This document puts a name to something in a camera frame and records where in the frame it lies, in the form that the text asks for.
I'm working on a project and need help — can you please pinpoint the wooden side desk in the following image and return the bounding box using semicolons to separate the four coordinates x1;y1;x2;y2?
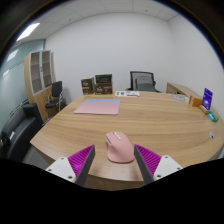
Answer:
165;82;204;101

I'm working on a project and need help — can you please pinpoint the green tissue packet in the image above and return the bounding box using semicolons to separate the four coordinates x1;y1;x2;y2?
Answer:
207;110;220;123

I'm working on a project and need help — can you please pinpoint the wooden glass-door shelf cabinet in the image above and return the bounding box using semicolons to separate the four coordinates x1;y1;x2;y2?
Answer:
23;49;58;114

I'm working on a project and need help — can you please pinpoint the black mesh office chair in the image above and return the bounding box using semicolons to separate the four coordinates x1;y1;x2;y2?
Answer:
125;70;162;93

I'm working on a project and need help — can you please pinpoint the purple standing sign card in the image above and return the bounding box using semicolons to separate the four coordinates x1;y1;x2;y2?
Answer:
201;87;214;113

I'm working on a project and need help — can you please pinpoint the dark brown open box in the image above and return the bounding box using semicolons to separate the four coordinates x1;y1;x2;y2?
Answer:
94;73;113;86

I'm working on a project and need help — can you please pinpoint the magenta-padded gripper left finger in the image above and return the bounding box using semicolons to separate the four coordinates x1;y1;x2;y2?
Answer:
44;144;97;188

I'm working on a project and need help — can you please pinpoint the white printed paper sheet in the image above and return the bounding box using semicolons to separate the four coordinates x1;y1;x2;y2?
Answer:
114;90;141;98

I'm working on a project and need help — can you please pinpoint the rectangular ceiling light panel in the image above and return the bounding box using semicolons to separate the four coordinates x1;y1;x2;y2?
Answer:
15;22;41;43

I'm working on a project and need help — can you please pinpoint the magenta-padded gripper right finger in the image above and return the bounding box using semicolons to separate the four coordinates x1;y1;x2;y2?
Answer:
133;143;184;185

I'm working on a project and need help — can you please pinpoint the small brown cardboard box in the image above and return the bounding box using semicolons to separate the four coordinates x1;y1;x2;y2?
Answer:
80;77;96;96

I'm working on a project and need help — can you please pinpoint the black leather sofa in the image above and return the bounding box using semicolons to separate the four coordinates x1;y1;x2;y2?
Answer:
0;102;44;161

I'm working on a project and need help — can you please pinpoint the pink and blue mouse pad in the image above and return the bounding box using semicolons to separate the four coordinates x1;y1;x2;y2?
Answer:
73;98;122;116

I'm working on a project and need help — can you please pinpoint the round white patterned disc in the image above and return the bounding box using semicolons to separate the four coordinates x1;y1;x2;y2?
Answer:
170;93;190;103

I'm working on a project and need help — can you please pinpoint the wide brown printed box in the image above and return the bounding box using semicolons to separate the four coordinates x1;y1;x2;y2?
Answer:
94;83;114;95

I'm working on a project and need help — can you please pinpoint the pink computer mouse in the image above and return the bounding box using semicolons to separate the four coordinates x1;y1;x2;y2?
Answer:
105;131;136;164

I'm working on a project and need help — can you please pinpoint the small wooden block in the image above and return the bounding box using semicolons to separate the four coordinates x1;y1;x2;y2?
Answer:
188;95;204;108

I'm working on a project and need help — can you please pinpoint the black metal-legged visitor chair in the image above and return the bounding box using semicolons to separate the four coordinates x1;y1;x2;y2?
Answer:
44;80;67;113

